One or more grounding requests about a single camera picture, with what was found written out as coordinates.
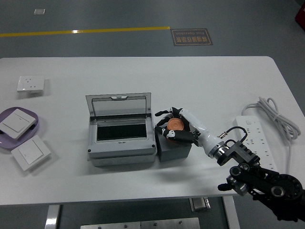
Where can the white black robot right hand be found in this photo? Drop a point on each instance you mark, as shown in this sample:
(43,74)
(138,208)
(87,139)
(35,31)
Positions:
(193,121)

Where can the orange cylinder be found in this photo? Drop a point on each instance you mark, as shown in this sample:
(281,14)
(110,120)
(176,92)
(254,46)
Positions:
(175,125)

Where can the grey enclosure box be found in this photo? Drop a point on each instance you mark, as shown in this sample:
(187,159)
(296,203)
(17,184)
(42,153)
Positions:
(119,150)

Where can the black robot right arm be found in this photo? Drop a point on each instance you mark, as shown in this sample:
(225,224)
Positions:
(240,152)

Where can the grey cube with round hole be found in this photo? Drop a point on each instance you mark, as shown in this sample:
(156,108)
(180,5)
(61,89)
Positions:
(174,152)

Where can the brown floor sign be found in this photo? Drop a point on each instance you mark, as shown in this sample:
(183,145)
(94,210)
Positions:
(190,37)

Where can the white table leg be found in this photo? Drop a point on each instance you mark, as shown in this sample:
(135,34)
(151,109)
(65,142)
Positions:
(231,212)
(52,217)

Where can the yellow floor tape line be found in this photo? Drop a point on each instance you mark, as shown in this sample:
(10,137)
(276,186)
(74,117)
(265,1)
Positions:
(95,30)

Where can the red object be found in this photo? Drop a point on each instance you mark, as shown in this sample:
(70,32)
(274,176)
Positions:
(300,16)

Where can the purple tray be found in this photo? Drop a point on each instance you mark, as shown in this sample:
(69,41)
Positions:
(7,144)

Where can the small silver floor plate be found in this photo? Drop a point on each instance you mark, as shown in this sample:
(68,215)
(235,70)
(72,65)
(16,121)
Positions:
(39,12)

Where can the metal bracket under table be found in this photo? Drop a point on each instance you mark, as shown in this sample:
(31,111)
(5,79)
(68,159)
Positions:
(200,205)

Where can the metal base plate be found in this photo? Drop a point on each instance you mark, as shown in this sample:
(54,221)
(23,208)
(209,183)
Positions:
(143,224)

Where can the white wall switch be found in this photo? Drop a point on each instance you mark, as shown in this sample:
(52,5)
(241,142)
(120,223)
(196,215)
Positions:
(16,122)
(29,152)

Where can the white wall socket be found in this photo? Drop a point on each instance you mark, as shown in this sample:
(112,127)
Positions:
(31,83)

